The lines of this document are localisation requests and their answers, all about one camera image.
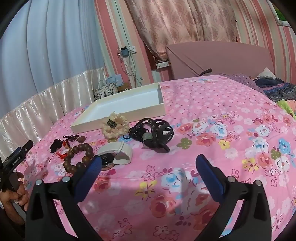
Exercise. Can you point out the beige band wristwatch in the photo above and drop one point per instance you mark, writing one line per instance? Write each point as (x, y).
(124, 150)

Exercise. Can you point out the purple pillow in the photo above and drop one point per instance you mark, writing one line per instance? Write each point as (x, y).
(245, 81)

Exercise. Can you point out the person's left hand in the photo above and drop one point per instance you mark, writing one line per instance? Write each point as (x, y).
(16, 197)

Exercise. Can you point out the zebra print bag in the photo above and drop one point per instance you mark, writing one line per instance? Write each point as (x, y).
(104, 91)

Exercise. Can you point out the green cloth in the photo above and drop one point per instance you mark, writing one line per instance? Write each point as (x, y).
(288, 107)

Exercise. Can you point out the silver picture frame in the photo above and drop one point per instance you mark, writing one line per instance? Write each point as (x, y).
(281, 19)

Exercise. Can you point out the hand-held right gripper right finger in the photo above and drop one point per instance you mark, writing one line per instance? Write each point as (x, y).
(210, 178)

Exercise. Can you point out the shallow white box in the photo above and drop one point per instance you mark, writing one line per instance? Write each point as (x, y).
(120, 102)

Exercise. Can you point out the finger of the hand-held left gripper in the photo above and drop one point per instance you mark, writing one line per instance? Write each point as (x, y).
(28, 145)

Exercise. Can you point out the person's left forearm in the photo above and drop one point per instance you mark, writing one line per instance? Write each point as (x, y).
(9, 220)

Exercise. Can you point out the white power strip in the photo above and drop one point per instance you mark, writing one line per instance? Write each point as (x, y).
(163, 65)

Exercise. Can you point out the white sheer curtain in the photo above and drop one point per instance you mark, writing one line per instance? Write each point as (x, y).
(57, 41)

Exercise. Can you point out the dark knitted blanket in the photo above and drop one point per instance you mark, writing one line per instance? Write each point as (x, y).
(277, 87)

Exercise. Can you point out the cream satin cloth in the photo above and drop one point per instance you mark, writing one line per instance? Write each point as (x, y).
(46, 104)

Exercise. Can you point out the light blue paper bag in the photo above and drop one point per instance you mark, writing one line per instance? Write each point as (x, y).
(115, 80)

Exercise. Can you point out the cream scrunchie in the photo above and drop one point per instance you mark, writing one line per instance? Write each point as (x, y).
(120, 124)

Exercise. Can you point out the pink headboard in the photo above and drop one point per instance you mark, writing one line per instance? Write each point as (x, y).
(219, 58)

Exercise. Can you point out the wall socket with blue charger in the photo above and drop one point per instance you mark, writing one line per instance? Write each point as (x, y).
(126, 51)

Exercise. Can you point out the brown cardboard box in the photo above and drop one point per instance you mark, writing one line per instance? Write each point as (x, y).
(123, 87)

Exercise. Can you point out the white plush toy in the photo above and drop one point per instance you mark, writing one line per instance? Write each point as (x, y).
(266, 73)

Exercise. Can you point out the pink patterned curtain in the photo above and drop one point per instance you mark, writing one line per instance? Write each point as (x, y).
(173, 23)

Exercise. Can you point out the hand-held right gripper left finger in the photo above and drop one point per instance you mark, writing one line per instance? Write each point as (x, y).
(90, 178)

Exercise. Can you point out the pink floral bedsheet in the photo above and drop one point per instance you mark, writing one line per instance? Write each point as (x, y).
(208, 115)

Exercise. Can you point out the black knot red tassel charm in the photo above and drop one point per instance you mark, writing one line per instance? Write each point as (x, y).
(55, 145)

